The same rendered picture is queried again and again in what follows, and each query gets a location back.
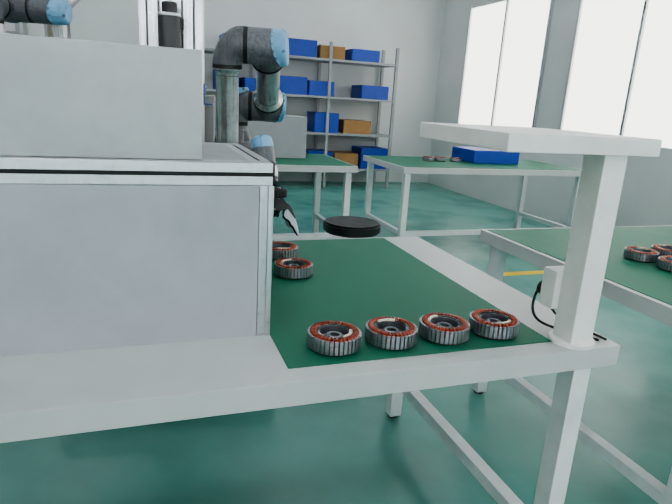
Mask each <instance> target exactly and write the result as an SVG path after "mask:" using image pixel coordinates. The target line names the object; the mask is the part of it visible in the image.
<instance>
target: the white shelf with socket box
mask: <svg viewBox="0 0 672 504"><path fill-rule="evenodd" d="M419 136H420V137H424V138H430V139H435V140H441V141H447V142H452V143H458V144H464V145H469V146H475V147H481V148H486V149H492V150H498V151H504V152H518V153H549V154H580V155H584V158H583V164H582V170H581V175H580V181H579V187H578V192H577V198H576V204H575V209H574V215H573V221H572V226H571V232H570V238H569V243H568V249H567V255H566V260H565V265H564V266H546V267H545V268H544V273H543V279H542V281H540V282H539V283H538V285H537V290H536V291H535V293H534V296H533V299H532V304H531V310H532V314H533V316H534V318H535V319H536V320H537V321H538V322H540V323H541V324H543V325H545V326H548V327H550V328H553V330H551V331H549V333H548V338H549V340H551V341H552V342H553V343H555V344H557V345H559V346H562V347H565V348H568V349H573V350H591V349H593V348H594V347H595V344H596V342H595V341H599V339H598V338H594V337H592V336H593V335H595V336H597V337H599V338H601V339H603V340H605V341H606V340H607V338H605V337H603V336H601V335H599V334H596V333H594V332H593V331H594V326H595V321H596V316H597V311H598V306H599V301H600V296H601V291H602V286H603V281H604V276H605V271H606V266H607V261H608V255H609V250H610V245H611V240H612V235H613V230H614V225H615V220H616V215H617V210H618V205H619V200H620V195H621V190H622V185H623V180H624V175H625V169H626V164H627V159H628V156H642V157H659V154H660V149H661V144H662V140H660V139H650V138H640V137H630V136H620V135H610V134H600V133H590V132H580V131H570V130H560V129H550V128H532V127H513V126H493V125H473V124H453V123H433V122H421V123H420V133H419ZM537 293H539V294H540V297H539V303H541V304H543V305H544V306H546V307H548V308H550V309H551V310H552V312H553V313H554V314H555V315H556V317H555V322H554V326H552V325H550V324H547V323H545V322H543V321H541V320H540V319H539V318H538V317H537V316H536V314H535V311H534V303H535V299H536V296H537ZM554 309H557V311H556V312H555V310H554Z"/></svg>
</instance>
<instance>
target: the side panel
mask: <svg viewBox="0 0 672 504"><path fill-rule="evenodd" d="M273 214H274V186H259V226H258V269H257V312H256V336H261V334H265V335H270V313H271V280H272V247H273Z"/></svg>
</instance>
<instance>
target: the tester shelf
mask: <svg viewBox="0 0 672 504"><path fill-rule="evenodd" d="M274 183H275V163H273V162H271V161H269V160H267V159H265V158H264V157H262V156H260V155H258V154H256V153H255V152H253V151H251V150H249V149H248V148H246V147H244V146H242V145H241V144H239V143H215V142H202V160H169V159H123V158H78V157H32V156H0V184H61V185H197V186H274Z"/></svg>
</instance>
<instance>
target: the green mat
mask: <svg viewBox="0 0 672 504"><path fill-rule="evenodd" d="M284 242H291V243H294V244H296V245H297V246H298V256H297V257H298V258H301V259H302V258H303V259H306V260H309V261H311V262H312V263H313V274H312V275H311V276H310V277H307V278H304V279H303V278H302V279H291V278H290V279H288V278H287V279H286V278H283V277H282V278H281V277H279V276H277V275H275V274H274V262H275V261H276V260H274V259H273V260H272V280H271V313H270V336H271V337H272V339H273V341H274V343H275V345H276V347H277V349H278V351H279V352H280V354H281V356H282V358H283V360H284V362H285V364H286V366H287V367H288V369H294V368H303V367H313V366H322V365H332V364H342V363H351V362H361V361H371V360H380V359H390V358H399V357H409V356H419V355H428V354H438V353H448V352H457V351H467V350H476V349H486V348H496V347H505V346H515V345H525V344H534V343H544V342H552V341H551V340H549V339H548V338H546V337H544V336H543V335H541V334H540V333H538V332H536V331H535V330H533V329H531V328H530V327H528V326H526V325H525V324H523V323H522V322H520V324H519V331H518V335H517V336H516V337H515V338H512V339H507V340H504V339H503V340H501V339H500V340H497V339H495V340H494V339H493V337H492V339H489V337H488V338H485V337H482V336H479V335H478V334H476V333H474V332H472V331H471V330H470V334H469V339H468V340H467V341H466V342H463V343H461V344H457V345H456V344H455V345H448V344H447V345H445V344H444V343H443V344H440V343H439V344H437V343H436V342H435V343H434V342H432V341H429V340H427V339H425V338H423V337H422V336H421V335H420V334H419V332H418V334H417V343H416V344H415V345H414V346H413V347H410V348H408V349H405V350H387V349H382V348H379V347H376V346H373V345H372V344H370V343H368V341H366V339H365V325H366V322H367V321H368V320H370V319H373V318H375V317H381V316H384V317H385V316H388V317H389V316H391V317H393V316H394V317H399V318H403V319H406V320H408V321H410V322H411V323H413V324H415V325H416V326H417V328H418V327H419V319H420V317H421V316H422V315H424V314H428V313H432V312H433V313H434V312H437V313H438V312H440V313H441V312H443V313H444V314H445V313H448V314H449V313H451V314H454V315H458V316H460V317H461V318H464V319H465V320H467V321H468V322H469V314H470V312H472V311H474V310H477V309H485V308H486V309H494V311H495V309H497V310H498V311H499V310H500V309H499V308H497V307H496V306H494V305H492V304H491V303H489V302H487V301H486V300H484V299H482V298H481V297H479V296H478V295H476V294H474V293H473V292H471V291H469V290H468V289H466V288H465V287H463V286H461V285H460V284H458V283H456V282H455V281H453V280H451V279H450V278H448V277H447V276H445V275H443V274H442V273H440V272H438V271H437V270H435V269H434V268H432V267H430V266H429V265H427V264H425V263H424V262H422V261H421V260H419V259H417V258H416V257H414V256H412V255H411V254H409V253H407V252H406V251H404V250H403V249H401V248H399V247H398V246H396V245H394V244H393V243H391V242H390V241H388V240H386V239H385V238H364V239H325V240H286V241H284ZM297 257H296V258H297ZM328 320H330V321H331V320H334V322H335V321H336V320H337V321H338V322H339V321H342V322H346V323H349V324H352V325H354V326H356V327H357V328H359V329H360V330H361V332H362V335H361V347H360V349H359V350H358V351H357V352H355V353H352V354H349V355H345V356H334V354H333V356H330V354H329V355H328V356H327V355H323V354H319V353H317V352H315V351H313V350H312V349H310V348H309V347H308V345H307V330H308V328H309V327H310V326H311V325H312V324H315V323H317V322H320V321H328Z"/></svg>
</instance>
